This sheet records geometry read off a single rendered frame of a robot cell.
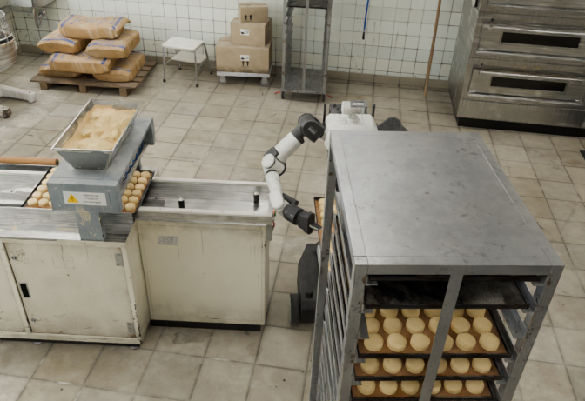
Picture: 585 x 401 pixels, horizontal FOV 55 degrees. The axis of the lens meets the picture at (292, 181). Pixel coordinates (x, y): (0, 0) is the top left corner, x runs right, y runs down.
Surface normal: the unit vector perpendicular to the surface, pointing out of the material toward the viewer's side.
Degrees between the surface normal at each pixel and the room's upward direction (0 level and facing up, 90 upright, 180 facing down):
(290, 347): 0
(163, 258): 90
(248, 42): 93
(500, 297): 0
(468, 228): 0
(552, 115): 90
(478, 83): 91
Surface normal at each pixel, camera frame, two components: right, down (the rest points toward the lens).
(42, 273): -0.04, 0.55
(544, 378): 0.04, -0.84
